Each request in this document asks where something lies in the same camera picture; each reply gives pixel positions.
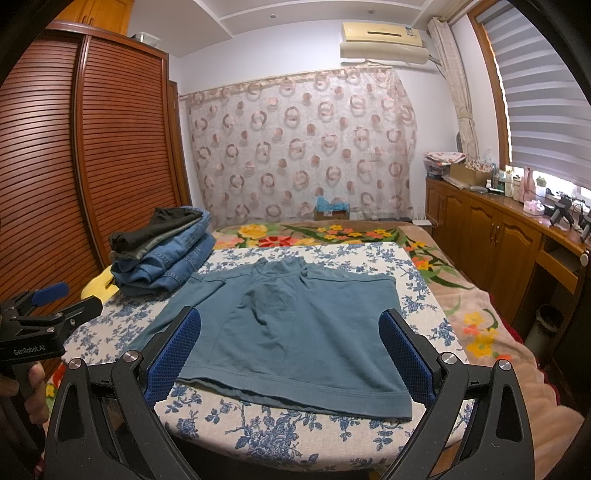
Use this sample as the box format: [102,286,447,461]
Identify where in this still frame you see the teal blue shorts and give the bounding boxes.
[131,257,413,421]

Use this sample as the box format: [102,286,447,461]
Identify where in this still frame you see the person left hand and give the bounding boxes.
[0,362,49,425]

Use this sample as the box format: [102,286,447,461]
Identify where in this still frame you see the yellow cloth item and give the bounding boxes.
[80,266,119,304]

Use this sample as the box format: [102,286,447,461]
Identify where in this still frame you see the colourful flower bed blanket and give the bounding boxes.
[213,220,584,479]

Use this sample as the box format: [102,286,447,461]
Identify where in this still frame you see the folded blue jeans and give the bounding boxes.
[111,206,215,296]

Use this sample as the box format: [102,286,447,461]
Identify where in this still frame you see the folded black grey pants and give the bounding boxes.
[109,207,204,261]

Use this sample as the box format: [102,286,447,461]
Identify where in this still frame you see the brown louvered wardrobe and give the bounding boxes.
[1,22,190,303]

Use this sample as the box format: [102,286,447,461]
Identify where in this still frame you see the wooden sideboard cabinet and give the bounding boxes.
[426,178,590,336]

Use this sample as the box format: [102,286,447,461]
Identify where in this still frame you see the pink bottle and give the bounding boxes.
[521,167,536,203]

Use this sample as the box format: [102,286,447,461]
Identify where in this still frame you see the cardboard box on sideboard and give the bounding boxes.
[450,163,492,187]

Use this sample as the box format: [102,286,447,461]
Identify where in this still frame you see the pink circle pattern curtain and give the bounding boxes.
[184,66,417,227]

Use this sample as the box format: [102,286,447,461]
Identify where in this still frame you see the cardboard box with blue item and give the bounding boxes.
[314,197,349,221]

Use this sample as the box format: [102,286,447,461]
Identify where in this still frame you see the stack of folded papers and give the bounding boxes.
[424,152,466,179]

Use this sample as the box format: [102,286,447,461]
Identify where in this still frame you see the grey zebra window blind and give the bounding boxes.
[476,1,590,186]

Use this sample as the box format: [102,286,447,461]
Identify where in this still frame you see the beige tied side curtain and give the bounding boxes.
[428,17,479,163]

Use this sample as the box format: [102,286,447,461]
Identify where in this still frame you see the wall air conditioner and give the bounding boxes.
[339,22,430,65]

